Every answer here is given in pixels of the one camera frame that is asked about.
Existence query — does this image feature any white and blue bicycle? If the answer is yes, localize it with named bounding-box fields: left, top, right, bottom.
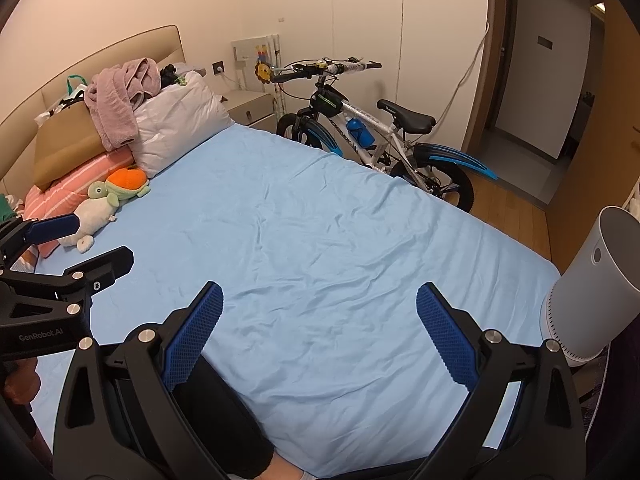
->
left=270, top=57, right=498, bottom=213

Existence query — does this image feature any black bag with green charm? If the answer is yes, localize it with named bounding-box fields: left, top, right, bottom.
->
left=159, top=63, right=188, bottom=88

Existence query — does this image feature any wooden door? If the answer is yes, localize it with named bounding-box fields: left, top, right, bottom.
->
left=545, top=0, right=640, bottom=271

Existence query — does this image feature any dark purple cloth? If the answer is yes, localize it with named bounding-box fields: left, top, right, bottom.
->
left=585, top=327, right=640, bottom=480

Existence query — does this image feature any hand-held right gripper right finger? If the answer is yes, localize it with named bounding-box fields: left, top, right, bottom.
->
left=416, top=281, right=586, bottom=480

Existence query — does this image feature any white wall cable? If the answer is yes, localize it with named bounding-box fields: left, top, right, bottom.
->
left=435, top=22, right=491, bottom=126

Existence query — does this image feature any black bicycle frame bag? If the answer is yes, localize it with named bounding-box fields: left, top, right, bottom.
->
left=310, top=87, right=346, bottom=113

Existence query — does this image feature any brown paper bag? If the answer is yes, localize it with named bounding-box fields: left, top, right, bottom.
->
left=34, top=101, right=108, bottom=192

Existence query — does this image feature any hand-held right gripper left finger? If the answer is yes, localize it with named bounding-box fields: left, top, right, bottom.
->
left=52, top=281, right=225, bottom=480

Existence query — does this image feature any turtle plush toy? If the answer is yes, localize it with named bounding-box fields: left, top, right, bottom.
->
left=57, top=166, right=151, bottom=253

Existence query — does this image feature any white board with lion sticker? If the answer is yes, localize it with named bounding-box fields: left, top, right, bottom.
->
left=231, top=35, right=285, bottom=92

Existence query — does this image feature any white pillow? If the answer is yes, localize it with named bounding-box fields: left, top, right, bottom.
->
left=131, top=71, right=235, bottom=178

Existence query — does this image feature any beige headboard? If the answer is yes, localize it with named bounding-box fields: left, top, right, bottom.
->
left=0, top=25, right=181, bottom=181

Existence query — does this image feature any blue water bottle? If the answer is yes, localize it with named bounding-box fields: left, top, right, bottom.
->
left=346, top=117, right=376, bottom=148

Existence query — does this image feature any light blue bed sheet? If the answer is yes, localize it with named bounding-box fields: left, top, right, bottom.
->
left=30, top=122, right=561, bottom=478

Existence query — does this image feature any white bag with green handles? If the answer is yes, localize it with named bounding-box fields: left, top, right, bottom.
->
left=34, top=75, right=91, bottom=123

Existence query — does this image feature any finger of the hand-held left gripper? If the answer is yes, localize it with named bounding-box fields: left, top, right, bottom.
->
left=0, top=212, right=82, bottom=273
left=0, top=246, right=135, bottom=311

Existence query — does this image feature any white nightstand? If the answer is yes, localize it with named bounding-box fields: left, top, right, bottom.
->
left=220, top=90, right=276, bottom=136

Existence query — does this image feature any person's left hand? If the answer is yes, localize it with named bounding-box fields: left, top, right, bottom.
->
left=0, top=360, right=38, bottom=406

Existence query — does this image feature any mauve fleece garment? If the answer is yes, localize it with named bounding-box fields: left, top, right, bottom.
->
left=84, top=58, right=162, bottom=152

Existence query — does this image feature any white wardrobe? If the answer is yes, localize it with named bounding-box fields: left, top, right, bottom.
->
left=240, top=0, right=491, bottom=156

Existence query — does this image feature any pink striped pillow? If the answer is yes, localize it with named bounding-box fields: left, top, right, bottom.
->
left=24, top=152, right=138, bottom=261

